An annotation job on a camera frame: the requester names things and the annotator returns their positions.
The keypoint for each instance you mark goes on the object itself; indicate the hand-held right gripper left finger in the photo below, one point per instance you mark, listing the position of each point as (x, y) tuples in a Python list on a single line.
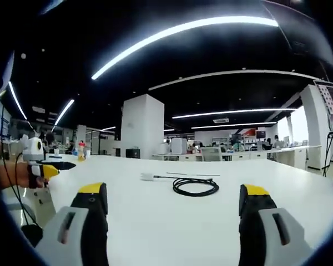
[(72, 235)]

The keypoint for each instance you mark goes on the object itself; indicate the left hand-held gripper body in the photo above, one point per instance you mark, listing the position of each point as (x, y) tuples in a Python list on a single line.
[(33, 149)]

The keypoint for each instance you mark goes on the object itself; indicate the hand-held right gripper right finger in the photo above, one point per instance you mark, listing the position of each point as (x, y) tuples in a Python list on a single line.
[(266, 238)]

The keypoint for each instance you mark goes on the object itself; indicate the white charger adapter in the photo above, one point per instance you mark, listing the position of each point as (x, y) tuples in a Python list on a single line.
[(147, 176)]

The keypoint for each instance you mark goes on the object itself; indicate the white desk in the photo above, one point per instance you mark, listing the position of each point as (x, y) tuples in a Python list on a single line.
[(161, 221)]

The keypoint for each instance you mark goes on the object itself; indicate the person's left hand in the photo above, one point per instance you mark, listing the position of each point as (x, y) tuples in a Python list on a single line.
[(34, 181)]

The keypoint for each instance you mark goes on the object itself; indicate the red capped yellow bottle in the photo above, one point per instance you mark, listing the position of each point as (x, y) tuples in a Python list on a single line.
[(81, 155)]

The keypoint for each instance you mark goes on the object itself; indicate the small white cup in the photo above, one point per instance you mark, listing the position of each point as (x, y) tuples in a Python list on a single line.
[(87, 153)]

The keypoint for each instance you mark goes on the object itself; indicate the white perforated panel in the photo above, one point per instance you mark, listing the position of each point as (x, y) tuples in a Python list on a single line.
[(43, 202)]

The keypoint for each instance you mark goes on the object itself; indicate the black pouch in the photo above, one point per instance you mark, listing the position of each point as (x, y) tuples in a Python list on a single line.
[(32, 235)]

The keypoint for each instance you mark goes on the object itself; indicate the ceiling light strip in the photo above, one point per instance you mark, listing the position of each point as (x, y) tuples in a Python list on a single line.
[(16, 99), (233, 112), (64, 112), (233, 124)]

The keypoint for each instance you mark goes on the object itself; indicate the black cabinet box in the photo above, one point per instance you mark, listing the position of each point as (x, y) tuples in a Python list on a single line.
[(133, 153)]

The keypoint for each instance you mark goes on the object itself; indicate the row of white office desks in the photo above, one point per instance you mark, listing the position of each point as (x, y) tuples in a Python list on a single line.
[(288, 155)]

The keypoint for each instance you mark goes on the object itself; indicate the grey mesh office chair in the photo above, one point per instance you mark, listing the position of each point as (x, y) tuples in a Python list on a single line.
[(211, 153)]

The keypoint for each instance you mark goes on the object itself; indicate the white cabinet appliance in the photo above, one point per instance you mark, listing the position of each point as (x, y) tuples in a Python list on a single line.
[(179, 146)]

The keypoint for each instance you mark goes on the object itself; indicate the ceiling air vent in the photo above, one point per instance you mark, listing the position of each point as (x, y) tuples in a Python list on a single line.
[(220, 120)]

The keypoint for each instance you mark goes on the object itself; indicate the dotted pattern sheet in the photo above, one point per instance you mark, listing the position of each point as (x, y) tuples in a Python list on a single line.
[(326, 97)]

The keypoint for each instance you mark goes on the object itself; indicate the long curved ceiling light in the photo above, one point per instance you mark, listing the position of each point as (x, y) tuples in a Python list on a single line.
[(211, 21)]

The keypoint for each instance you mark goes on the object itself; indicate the small wall screen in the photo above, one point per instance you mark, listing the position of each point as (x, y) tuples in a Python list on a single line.
[(261, 134)]

